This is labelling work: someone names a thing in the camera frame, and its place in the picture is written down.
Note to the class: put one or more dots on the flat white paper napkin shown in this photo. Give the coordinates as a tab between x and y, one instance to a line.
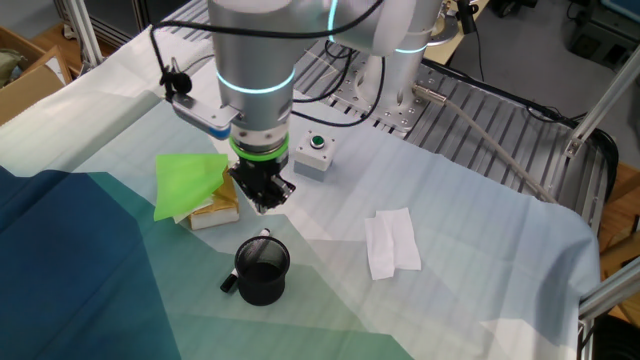
395	245

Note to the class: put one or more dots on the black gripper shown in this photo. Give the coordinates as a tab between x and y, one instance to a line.
262	172

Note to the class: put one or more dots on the olive green bag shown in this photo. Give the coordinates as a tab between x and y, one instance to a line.
7	65

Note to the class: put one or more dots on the silver wrist camera bar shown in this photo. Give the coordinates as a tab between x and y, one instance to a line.
205	117

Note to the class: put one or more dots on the white marker pen black cap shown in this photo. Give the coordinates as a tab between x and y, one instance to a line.
227	286

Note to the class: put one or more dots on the blue green white tablecloth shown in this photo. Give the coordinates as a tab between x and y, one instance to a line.
450	210

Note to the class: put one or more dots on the brown cardboard box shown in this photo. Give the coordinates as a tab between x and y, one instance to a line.
25	90

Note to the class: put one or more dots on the gold tissue box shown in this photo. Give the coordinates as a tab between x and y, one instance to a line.
220	210

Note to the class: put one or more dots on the aluminium frame profile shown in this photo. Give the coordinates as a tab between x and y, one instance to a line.
610	292
600	107

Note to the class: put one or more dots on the round silver stand base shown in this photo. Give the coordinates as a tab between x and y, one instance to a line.
445	35

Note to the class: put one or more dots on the aluminium frame post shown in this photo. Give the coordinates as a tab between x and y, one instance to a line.
85	30

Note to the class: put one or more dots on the light wooden desk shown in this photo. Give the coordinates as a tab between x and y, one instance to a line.
450	52

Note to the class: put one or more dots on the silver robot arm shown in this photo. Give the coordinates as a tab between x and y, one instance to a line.
250	50

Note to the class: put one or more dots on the green cloth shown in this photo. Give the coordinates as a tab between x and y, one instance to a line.
185	180

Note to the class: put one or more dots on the dark metal cabinet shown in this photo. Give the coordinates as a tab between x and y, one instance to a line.
120	15

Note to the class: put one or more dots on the grey box green push button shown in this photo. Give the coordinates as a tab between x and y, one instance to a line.
312	160

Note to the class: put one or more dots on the black mesh pen holder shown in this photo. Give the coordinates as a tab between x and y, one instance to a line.
260	292

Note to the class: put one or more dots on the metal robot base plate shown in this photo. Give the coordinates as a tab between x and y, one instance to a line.
400	120

